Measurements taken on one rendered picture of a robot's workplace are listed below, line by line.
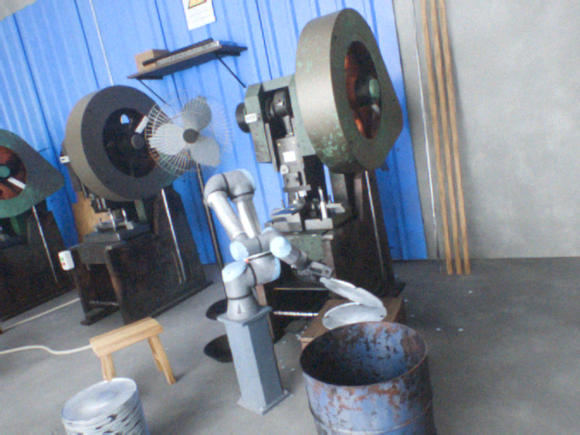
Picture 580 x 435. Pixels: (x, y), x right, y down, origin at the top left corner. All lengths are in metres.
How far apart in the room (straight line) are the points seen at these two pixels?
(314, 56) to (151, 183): 1.83
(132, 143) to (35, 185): 1.84
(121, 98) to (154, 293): 1.51
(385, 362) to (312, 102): 1.17
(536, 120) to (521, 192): 0.50
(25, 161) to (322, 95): 3.54
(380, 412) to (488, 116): 2.51
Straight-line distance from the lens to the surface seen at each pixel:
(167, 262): 3.96
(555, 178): 3.58
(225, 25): 4.30
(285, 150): 2.65
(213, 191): 2.05
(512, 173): 3.58
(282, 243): 1.78
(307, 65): 2.22
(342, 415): 1.49
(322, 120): 2.18
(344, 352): 1.81
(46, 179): 5.20
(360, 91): 2.44
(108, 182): 3.36
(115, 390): 2.17
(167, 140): 3.17
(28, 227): 5.31
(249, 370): 2.19
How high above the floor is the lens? 1.23
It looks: 12 degrees down
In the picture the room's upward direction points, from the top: 11 degrees counter-clockwise
